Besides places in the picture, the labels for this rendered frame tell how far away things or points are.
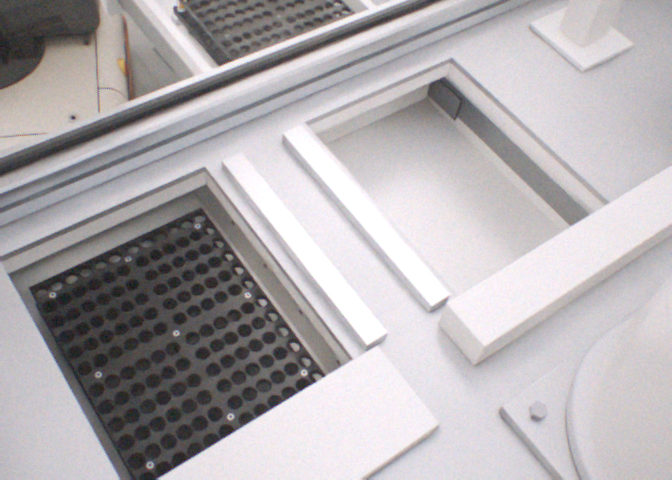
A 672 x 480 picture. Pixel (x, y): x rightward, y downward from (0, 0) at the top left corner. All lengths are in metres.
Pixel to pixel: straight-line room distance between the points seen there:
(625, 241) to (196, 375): 0.39
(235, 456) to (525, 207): 0.49
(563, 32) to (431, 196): 0.24
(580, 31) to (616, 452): 0.51
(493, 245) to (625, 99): 0.22
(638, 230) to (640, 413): 0.23
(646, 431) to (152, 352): 0.40
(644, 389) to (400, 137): 0.51
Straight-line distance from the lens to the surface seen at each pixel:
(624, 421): 0.58
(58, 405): 0.64
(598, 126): 0.88
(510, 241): 0.89
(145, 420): 0.67
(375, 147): 0.94
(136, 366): 0.69
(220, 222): 0.83
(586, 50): 0.95
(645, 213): 0.77
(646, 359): 0.55
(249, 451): 0.59
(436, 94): 0.99
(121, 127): 0.73
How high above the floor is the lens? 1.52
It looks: 53 degrees down
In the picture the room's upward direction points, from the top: 9 degrees clockwise
